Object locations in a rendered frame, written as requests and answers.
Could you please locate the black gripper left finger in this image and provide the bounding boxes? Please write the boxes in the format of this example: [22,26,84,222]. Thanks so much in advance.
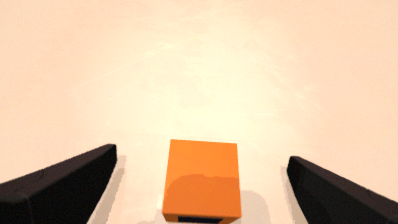
[0,143,118,224]

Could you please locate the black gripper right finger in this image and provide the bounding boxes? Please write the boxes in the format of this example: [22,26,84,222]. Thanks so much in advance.
[286,155,398,224]

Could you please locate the orange block with dark square mark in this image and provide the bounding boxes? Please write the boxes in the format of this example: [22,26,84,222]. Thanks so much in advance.
[162,139,241,224]

